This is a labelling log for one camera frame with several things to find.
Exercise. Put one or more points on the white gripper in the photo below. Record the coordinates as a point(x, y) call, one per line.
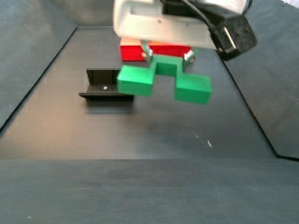
point(139, 20)

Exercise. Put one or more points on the black channel fixture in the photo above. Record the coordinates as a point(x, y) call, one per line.
point(103, 86)

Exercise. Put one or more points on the green U-shaped block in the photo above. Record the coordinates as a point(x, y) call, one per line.
point(140, 80)

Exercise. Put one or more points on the red base board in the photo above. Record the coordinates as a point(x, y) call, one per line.
point(131, 51)

